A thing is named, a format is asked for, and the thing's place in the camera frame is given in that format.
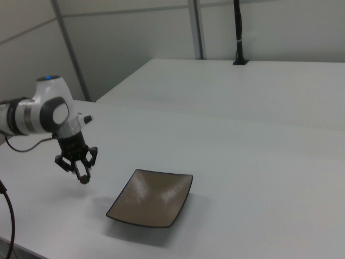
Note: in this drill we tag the black pole with white band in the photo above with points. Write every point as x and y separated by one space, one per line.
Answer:
238 32

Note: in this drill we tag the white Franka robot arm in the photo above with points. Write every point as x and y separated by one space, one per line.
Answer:
48 90

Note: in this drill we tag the square brown ceramic plate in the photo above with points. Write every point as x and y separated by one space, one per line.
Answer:
153 198

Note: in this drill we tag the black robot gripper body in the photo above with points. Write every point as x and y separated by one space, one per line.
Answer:
72 145

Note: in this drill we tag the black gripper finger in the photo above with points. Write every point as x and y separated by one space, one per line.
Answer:
67 165
93 157

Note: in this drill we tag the red strawberry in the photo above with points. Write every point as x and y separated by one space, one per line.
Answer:
85 179

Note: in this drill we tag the grey metal partition post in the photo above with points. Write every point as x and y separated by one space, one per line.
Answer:
72 54
196 29

